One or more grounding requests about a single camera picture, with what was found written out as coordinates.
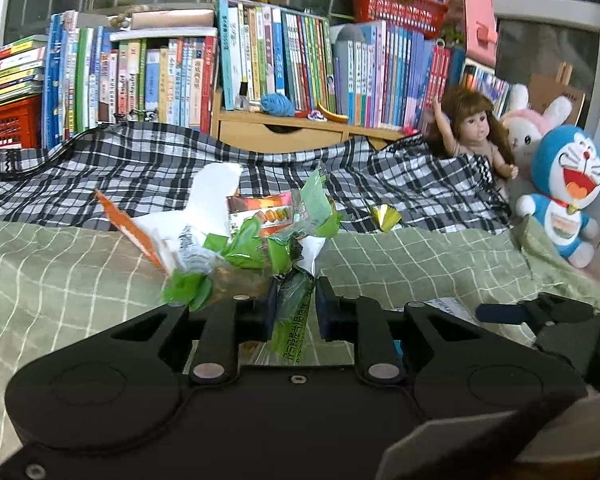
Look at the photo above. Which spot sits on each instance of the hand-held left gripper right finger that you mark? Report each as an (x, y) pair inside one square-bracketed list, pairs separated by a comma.
[(322, 310)]

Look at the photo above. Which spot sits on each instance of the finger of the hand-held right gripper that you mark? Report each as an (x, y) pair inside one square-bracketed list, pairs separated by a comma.
[(500, 313)]

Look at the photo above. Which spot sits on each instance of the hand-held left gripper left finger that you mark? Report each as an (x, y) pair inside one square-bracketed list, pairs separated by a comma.
[(269, 310)]

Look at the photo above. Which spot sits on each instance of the green printed snack wrapper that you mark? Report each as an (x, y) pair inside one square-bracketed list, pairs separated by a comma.
[(292, 320)]

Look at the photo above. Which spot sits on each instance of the pink macaron snack packet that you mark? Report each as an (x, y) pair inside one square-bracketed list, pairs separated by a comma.
[(265, 215)]

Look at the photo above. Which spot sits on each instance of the row of upright books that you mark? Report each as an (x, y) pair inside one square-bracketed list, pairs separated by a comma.
[(300, 60)]

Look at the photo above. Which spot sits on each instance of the stack of lying books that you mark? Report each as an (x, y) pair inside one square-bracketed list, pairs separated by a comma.
[(10, 72)]

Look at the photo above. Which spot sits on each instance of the white blue printed packet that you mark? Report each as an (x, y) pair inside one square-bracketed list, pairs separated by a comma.
[(450, 305)]

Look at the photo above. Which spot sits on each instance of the white printed wrapper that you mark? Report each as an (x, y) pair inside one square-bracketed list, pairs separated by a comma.
[(192, 252)]

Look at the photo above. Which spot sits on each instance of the small gold wrapper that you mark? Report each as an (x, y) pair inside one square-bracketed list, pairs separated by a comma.
[(386, 217)]

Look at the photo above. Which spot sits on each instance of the blue cat plush toy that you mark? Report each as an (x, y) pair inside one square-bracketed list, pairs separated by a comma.
[(570, 160)]

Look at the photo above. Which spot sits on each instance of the wooden drawer organizer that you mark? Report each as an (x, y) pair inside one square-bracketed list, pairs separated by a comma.
[(300, 135)]

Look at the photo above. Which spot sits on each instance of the pink bunny plush toy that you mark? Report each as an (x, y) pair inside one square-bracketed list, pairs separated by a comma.
[(522, 130)]

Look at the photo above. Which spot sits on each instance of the yellow curved toy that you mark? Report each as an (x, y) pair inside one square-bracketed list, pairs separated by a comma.
[(335, 117)]

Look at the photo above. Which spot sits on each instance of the black white plaid blanket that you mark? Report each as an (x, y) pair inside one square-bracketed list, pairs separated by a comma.
[(130, 175)]

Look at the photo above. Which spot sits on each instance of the small striped round trinket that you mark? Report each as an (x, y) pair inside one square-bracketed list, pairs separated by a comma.
[(316, 116)]

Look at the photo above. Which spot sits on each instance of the brown-haired doll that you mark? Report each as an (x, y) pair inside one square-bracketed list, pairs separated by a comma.
[(472, 120)]

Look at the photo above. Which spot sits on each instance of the blue yarn ball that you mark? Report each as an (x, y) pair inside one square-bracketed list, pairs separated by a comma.
[(277, 105)]

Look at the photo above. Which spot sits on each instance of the nail polish bottle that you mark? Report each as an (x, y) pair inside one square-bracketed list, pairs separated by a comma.
[(241, 102)]

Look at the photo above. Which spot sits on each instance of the green grid bedsheet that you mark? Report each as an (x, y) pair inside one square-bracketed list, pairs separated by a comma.
[(55, 270)]

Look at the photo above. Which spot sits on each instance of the cardboard box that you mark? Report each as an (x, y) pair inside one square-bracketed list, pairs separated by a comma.
[(545, 87)]

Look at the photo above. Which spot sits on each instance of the pink storage box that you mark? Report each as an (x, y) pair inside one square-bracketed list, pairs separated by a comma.
[(472, 20)]

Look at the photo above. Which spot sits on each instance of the flat brown box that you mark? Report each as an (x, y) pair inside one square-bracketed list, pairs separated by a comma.
[(175, 19)]

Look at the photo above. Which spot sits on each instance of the red plastic basket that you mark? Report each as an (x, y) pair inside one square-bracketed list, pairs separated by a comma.
[(400, 5)]

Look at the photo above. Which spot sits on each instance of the red plastic crate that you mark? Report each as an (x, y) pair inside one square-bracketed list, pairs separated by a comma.
[(15, 122)]

